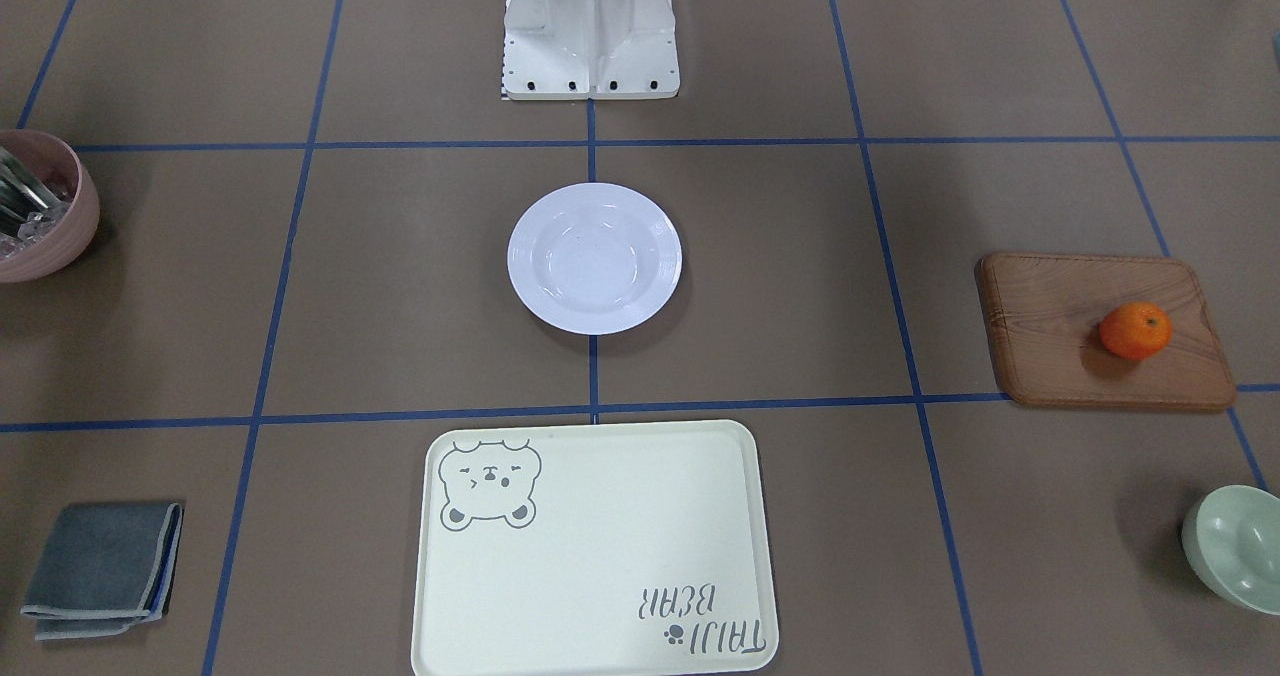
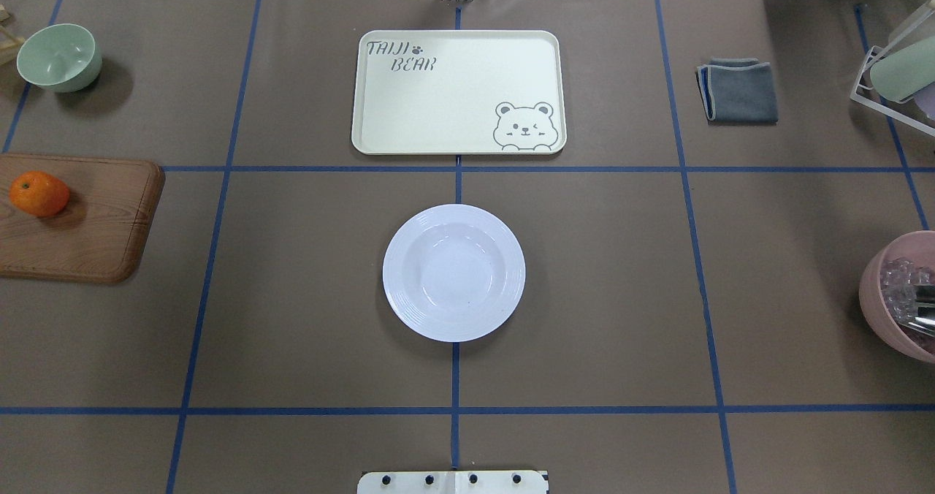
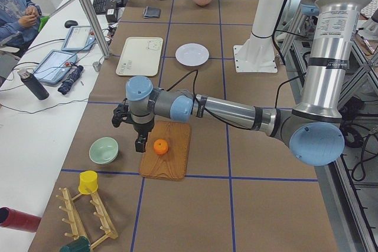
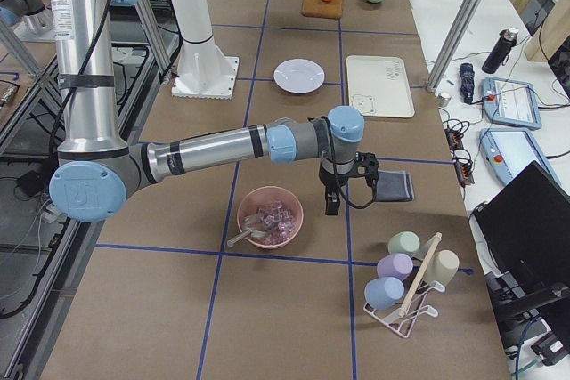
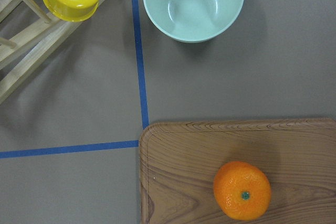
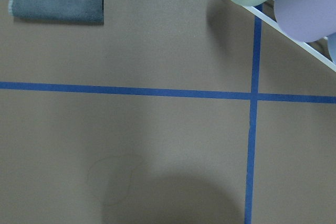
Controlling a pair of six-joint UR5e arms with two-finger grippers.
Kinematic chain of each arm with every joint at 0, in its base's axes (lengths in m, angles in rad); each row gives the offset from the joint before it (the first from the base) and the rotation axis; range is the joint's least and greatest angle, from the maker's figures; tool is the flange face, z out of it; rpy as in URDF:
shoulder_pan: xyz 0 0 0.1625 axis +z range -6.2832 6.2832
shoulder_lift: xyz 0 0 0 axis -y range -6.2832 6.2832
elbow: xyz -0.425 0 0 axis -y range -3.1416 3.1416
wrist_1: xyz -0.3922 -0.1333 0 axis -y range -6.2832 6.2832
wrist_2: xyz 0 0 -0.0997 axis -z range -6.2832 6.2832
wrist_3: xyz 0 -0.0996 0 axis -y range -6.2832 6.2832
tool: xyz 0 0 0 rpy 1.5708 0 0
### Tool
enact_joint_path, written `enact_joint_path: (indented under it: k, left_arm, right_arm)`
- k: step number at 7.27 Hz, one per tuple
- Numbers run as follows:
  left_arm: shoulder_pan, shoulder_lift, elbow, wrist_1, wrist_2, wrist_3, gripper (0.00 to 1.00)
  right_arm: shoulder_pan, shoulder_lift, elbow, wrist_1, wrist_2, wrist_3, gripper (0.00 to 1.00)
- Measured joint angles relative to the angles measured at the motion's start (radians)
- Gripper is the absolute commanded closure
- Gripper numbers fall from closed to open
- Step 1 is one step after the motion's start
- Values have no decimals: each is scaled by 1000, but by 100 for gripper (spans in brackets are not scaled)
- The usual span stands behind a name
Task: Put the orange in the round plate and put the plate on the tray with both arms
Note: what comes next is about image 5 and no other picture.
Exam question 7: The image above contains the wooden dish rack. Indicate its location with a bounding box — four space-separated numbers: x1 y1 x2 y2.
1 0 105 102

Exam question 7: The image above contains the pale green bowl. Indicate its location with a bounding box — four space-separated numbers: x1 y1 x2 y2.
143 0 244 43

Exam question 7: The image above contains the brown wooden tray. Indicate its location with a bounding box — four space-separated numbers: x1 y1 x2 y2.
139 118 335 223

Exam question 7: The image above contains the orange mandarin fruit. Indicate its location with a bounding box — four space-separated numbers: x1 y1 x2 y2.
213 161 271 221

